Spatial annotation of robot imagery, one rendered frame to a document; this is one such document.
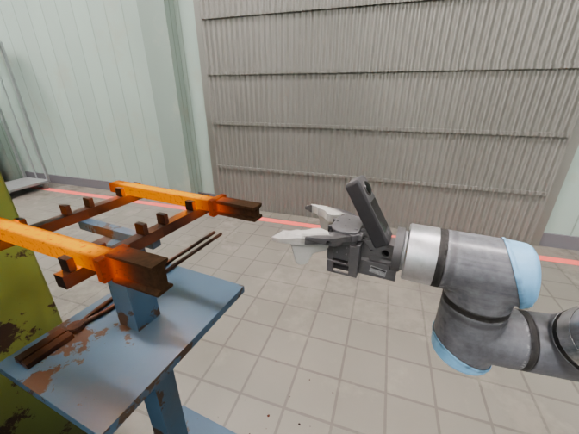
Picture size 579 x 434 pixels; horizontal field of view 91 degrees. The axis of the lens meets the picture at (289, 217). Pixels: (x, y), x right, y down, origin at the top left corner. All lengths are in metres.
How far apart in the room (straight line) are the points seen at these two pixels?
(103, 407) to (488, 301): 0.61
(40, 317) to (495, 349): 1.02
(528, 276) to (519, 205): 2.54
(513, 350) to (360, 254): 0.25
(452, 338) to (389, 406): 0.98
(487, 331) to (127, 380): 0.60
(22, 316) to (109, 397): 0.45
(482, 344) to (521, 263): 0.14
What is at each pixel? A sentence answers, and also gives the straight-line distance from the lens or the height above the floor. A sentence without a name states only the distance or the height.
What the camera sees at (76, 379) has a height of 0.73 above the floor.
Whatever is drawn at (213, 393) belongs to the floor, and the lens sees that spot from 1.50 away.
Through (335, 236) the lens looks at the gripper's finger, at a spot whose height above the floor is 1.00.
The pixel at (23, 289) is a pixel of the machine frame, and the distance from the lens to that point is 0.99.
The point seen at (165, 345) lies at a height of 0.73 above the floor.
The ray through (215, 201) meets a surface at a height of 1.00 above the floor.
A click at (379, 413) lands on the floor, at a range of 1.46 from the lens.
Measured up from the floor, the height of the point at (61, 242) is 1.00.
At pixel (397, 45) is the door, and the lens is 2.69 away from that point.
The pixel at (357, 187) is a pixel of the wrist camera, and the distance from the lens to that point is 0.45.
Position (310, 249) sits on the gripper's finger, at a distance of 0.47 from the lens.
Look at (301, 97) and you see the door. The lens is 2.78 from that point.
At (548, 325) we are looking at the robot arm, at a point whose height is 0.90.
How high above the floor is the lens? 1.20
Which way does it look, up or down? 24 degrees down
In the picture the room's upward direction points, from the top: straight up
